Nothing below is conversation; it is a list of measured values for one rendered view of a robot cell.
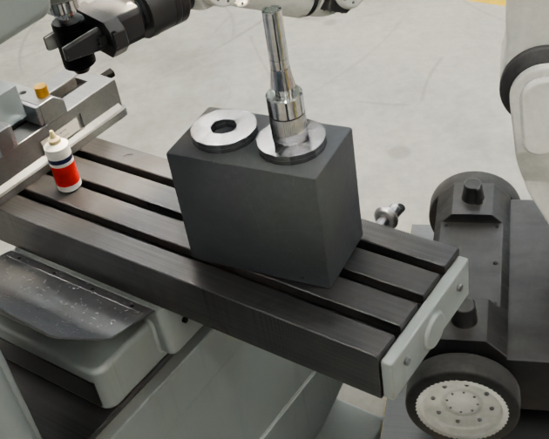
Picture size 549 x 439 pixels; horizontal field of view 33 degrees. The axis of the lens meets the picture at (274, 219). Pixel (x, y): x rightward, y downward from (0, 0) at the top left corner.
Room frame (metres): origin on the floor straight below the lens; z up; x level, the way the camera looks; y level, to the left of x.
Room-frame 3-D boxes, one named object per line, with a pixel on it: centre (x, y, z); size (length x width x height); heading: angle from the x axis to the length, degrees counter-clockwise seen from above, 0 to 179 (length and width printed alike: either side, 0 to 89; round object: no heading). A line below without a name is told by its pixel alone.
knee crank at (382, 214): (1.52, -0.21, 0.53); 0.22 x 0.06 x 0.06; 139
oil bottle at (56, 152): (1.26, 0.32, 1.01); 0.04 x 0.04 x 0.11
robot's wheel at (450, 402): (1.05, -0.27, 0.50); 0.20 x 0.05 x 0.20; 72
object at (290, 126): (0.99, -0.04, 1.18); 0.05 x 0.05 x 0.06
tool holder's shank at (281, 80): (0.99, -0.04, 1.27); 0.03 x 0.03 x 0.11
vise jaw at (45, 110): (1.41, 0.38, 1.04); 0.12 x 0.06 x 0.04; 47
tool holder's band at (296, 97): (0.99, -0.04, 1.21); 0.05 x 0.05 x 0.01
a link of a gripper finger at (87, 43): (1.19, 0.22, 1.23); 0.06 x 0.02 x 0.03; 124
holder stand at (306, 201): (1.02, 0.00, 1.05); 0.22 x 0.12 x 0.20; 58
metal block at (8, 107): (1.37, 0.42, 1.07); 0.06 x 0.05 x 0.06; 47
